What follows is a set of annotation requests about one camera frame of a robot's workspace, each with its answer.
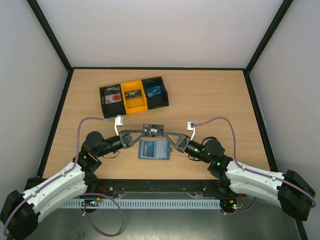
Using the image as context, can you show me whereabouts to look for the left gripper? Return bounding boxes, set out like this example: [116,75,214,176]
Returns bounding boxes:
[96,130,146,158]

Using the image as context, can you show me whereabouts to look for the black VIP card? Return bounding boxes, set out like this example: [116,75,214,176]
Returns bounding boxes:
[143,124,164,138]

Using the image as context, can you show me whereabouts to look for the teal card holder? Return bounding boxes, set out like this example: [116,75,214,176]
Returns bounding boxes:
[138,140,172,160]

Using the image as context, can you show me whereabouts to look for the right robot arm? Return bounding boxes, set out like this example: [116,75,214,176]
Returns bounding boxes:
[163,132,316,221]

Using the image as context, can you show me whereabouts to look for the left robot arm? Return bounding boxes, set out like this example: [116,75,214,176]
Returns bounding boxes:
[0,130,145,240]

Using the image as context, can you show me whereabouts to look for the red white card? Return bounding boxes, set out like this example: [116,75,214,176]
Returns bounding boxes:
[103,93,122,104]

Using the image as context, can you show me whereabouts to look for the yellow bin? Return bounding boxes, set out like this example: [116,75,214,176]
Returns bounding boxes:
[120,80,148,115]

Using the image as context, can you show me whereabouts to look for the right black bin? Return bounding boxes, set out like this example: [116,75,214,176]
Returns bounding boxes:
[141,76,169,110]

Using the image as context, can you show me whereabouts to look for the black bin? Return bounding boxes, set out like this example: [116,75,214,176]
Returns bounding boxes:
[141,76,169,110]
[99,84,126,119]

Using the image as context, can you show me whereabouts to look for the left black bin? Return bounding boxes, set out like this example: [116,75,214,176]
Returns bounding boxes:
[99,84,126,119]

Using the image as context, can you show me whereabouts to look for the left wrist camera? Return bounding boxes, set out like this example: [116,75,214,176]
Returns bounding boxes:
[114,115,124,136]

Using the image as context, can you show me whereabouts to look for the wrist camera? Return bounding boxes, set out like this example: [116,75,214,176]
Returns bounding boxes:
[114,115,124,136]
[187,120,196,140]

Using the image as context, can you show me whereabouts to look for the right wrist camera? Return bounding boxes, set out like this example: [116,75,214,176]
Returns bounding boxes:
[187,120,196,140]

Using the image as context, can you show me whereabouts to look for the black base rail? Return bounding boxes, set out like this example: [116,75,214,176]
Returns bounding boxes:
[24,177,291,198]

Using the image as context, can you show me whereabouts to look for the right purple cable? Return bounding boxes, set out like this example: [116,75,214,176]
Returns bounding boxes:
[193,116,317,208]

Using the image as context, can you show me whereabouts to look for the blue slotted cable duct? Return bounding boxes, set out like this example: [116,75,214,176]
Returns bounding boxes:
[60,199,221,210]

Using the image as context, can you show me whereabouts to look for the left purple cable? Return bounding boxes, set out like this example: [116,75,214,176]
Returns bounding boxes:
[2,116,118,237]

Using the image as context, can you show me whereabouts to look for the black cage frame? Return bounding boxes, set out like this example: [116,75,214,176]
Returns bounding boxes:
[4,0,311,240]

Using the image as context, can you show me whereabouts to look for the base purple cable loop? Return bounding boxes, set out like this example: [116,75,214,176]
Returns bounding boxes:
[81,191,125,236]

